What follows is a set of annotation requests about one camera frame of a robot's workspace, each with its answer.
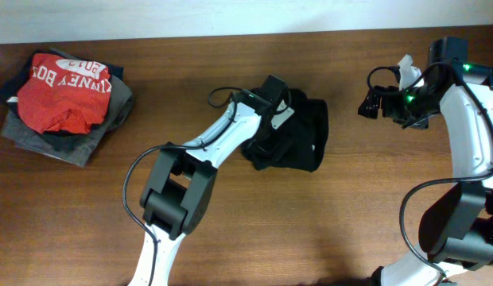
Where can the grey folded garment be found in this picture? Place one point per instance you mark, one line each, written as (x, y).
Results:
(74, 149)

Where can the black polo shirt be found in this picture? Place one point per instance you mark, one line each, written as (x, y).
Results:
(300, 141)

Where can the dark navy folded garment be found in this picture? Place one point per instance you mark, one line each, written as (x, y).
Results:
(8, 93)

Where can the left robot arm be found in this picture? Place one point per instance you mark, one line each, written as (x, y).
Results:
(179, 187)

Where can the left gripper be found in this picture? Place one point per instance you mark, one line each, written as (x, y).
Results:
(270, 142)

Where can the red printed t-shirt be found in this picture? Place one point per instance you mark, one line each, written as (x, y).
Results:
(64, 95)

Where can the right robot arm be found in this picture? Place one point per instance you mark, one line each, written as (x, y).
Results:
(456, 233)

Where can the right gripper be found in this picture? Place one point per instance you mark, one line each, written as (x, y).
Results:
(390, 94)

